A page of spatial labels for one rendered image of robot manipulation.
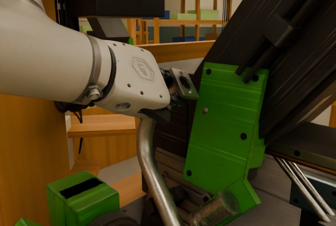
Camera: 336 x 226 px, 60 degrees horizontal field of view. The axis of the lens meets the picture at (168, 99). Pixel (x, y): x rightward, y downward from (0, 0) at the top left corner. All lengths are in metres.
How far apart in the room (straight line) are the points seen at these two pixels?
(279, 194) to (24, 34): 0.73
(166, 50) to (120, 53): 0.55
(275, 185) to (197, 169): 0.42
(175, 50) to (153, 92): 0.58
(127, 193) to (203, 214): 0.42
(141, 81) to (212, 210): 0.21
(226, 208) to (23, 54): 0.32
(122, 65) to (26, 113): 0.30
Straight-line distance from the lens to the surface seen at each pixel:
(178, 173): 0.56
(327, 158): 0.54
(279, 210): 0.80
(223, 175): 0.48
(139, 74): 0.39
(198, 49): 1.05
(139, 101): 0.37
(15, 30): 0.30
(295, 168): 0.61
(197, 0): 6.45
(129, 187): 0.89
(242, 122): 0.46
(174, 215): 0.50
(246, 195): 0.46
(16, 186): 0.67
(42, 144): 0.65
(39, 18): 0.33
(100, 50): 0.34
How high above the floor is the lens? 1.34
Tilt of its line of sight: 14 degrees down
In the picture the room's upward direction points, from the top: straight up
